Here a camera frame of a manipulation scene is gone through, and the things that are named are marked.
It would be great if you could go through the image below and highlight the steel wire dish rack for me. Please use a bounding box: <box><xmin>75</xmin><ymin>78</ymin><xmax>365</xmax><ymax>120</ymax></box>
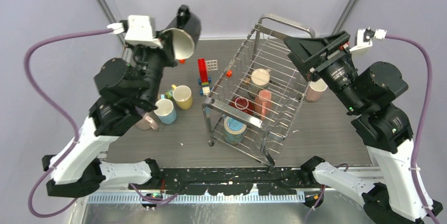
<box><xmin>202</xmin><ymin>14</ymin><xmax>315</xmax><ymax>167</ymax></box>

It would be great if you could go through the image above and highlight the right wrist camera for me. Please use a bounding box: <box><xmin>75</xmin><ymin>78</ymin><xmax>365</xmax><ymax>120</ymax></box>
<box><xmin>350</xmin><ymin>27</ymin><xmax>387</xmax><ymax>56</ymax></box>

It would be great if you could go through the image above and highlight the yellow mug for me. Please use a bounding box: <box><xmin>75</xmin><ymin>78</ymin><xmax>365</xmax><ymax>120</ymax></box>
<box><xmin>171</xmin><ymin>85</ymin><xmax>192</xmax><ymax>110</ymax></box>

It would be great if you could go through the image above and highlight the blue butterfly mug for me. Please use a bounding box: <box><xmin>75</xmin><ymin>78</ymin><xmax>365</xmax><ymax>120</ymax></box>
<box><xmin>223</xmin><ymin>116</ymin><xmax>247</xmax><ymax>145</ymax></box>

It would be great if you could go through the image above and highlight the light blue faceted mug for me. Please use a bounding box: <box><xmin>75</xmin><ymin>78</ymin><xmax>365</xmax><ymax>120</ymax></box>
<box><xmin>154</xmin><ymin>99</ymin><xmax>177</xmax><ymax>124</ymax></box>

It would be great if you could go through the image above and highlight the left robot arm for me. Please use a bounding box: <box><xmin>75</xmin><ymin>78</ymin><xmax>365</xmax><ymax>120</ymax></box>
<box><xmin>42</xmin><ymin>31</ymin><xmax>176</xmax><ymax>198</ymax></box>

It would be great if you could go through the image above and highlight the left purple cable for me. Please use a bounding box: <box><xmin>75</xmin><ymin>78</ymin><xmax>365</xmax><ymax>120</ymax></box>
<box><xmin>23</xmin><ymin>28</ymin><xmax>114</xmax><ymax>219</ymax></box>

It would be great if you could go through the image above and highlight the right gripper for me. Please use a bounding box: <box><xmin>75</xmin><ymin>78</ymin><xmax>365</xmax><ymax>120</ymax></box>
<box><xmin>283</xmin><ymin>29</ymin><xmax>365</xmax><ymax>112</ymax></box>

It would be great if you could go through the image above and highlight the black mug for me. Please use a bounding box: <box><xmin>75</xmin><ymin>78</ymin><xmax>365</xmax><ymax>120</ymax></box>
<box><xmin>161</xmin><ymin>4</ymin><xmax>201</xmax><ymax>60</ymax></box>

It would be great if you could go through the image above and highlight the iridescent pink mug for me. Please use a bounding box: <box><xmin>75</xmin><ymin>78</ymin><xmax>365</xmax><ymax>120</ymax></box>
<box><xmin>135</xmin><ymin>113</ymin><xmax>159</xmax><ymax>130</ymax></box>

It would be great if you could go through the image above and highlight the pink faceted mug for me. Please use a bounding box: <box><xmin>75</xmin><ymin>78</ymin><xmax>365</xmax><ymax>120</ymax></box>
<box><xmin>305</xmin><ymin>79</ymin><xmax>328</xmax><ymax>102</ymax></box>

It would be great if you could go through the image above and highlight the red block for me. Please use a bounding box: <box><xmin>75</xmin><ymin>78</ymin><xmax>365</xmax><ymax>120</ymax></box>
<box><xmin>197</xmin><ymin>58</ymin><xmax>209</xmax><ymax>84</ymax></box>

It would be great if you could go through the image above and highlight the cream mug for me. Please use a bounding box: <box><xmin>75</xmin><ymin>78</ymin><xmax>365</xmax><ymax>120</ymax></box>
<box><xmin>248</xmin><ymin>69</ymin><xmax>271</xmax><ymax>99</ymax></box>

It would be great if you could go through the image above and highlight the small white wire basket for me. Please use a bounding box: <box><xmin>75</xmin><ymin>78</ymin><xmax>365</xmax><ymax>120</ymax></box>
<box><xmin>205</xmin><ymin>60</ymin><xmax>218</xmax><ymax>71</ymax></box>

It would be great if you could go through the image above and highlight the salmon pink mug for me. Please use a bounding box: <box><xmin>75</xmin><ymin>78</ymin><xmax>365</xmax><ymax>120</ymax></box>
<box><xmin>255</xmin><ymin>90</ymin><xmax>273</xmax><ymax>120</ymax></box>

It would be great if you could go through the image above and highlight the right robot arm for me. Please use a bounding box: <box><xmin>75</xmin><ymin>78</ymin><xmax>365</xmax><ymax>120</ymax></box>
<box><xmin>284</xmin><ymin>28</ymin><xmax>443</xmax><ymax>223</ymax></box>

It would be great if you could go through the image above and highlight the dark red mug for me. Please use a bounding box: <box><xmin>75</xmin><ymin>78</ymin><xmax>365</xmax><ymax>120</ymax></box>
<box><xmin>229</xmin><ymin>96</ymin><xmax>255</xmax><ymax>116</ymax></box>

